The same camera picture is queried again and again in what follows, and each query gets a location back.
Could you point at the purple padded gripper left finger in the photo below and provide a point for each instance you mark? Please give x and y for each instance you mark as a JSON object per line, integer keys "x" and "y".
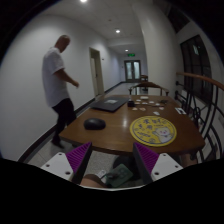
{"x": 70, "y": 166}

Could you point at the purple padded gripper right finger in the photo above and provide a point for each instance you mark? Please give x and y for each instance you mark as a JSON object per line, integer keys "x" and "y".
{"x": 153, "y": 166}

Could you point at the round yellow cartoon mouse pad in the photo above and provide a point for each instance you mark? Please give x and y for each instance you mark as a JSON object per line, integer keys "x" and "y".
{"x": 153, "y": 131}

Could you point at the black computer mouse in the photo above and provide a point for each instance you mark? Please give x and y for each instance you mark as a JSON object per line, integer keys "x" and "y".
{"x": 94, "y": 124}

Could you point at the green shoe under table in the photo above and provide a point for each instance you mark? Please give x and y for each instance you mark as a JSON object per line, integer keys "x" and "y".
{"x": 118, "y": 176}

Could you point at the white card on table edge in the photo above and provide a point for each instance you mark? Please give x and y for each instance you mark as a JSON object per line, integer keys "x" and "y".
{"x": 180, "y": 111}

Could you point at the dark closed laptop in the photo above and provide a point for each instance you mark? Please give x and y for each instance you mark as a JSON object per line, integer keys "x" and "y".
{"x": 109, "y": 104}

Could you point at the wooden chair behind table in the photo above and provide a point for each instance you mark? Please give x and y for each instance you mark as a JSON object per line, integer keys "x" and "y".
{"x": 147, "y": 85}

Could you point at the man in white shirt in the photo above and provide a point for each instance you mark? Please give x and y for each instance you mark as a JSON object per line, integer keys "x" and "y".
{"x": 55, "y": 81}

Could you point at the glass double door far end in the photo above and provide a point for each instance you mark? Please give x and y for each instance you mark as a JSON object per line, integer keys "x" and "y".
{"x": 132, "y": 70}

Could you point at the white door in hallway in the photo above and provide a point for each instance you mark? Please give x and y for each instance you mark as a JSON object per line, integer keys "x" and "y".
{"x": 96, "y": 71}

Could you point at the dark framed window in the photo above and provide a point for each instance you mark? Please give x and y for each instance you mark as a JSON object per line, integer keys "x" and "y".
{"x": 196, "y": 61}

